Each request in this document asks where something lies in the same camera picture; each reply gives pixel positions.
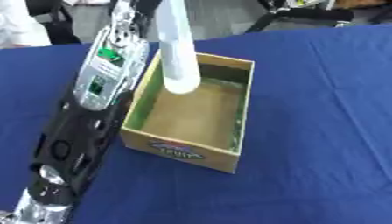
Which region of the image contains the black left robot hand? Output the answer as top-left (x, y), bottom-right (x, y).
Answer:
top-left (133, 0), bottom-right (165, 18)

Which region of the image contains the white plastic bottle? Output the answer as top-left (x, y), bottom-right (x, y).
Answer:
top-left (153, 0), bottom-right (204, 95)

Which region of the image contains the tan cardboard box green inside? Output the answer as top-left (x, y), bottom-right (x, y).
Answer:
top-left (119, 49), bottom-right (256, 175)

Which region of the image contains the person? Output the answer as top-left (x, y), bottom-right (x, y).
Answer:
top-left (0, 0), bottom-right (54, 50)

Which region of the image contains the black tripod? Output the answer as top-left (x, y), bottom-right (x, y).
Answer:
top-left (243, 0), bottom-right (392, 34)

